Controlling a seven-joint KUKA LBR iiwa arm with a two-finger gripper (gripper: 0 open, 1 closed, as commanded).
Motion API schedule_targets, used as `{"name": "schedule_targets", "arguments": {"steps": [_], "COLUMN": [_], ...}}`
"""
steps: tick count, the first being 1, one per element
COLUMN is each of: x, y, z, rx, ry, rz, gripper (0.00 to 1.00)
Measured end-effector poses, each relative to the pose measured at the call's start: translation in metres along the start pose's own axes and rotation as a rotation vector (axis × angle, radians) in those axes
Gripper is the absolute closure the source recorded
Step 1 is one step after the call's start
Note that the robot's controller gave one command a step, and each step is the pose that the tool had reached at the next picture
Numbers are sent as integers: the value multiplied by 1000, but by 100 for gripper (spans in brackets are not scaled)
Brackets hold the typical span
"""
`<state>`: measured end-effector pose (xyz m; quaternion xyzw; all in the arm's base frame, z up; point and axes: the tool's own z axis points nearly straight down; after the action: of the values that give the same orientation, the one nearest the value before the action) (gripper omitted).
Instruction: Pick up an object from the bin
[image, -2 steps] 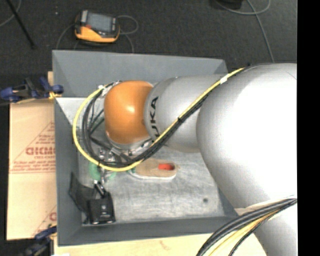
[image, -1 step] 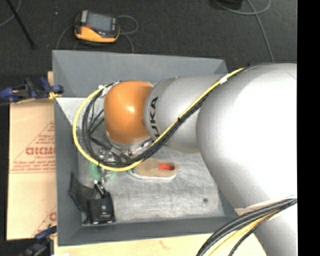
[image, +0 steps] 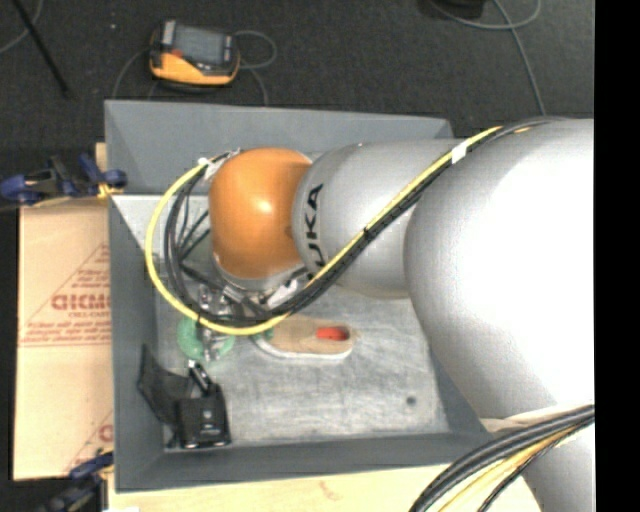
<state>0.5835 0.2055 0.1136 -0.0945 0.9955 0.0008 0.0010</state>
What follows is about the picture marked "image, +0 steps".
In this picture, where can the brown cardboard board, red print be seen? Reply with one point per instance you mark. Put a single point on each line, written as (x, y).
(60, 380)

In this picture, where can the tan shoe with red inside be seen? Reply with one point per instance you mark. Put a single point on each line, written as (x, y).
(300, 342)

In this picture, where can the grey metal bin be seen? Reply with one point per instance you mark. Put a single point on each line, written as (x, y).
(320, 400)

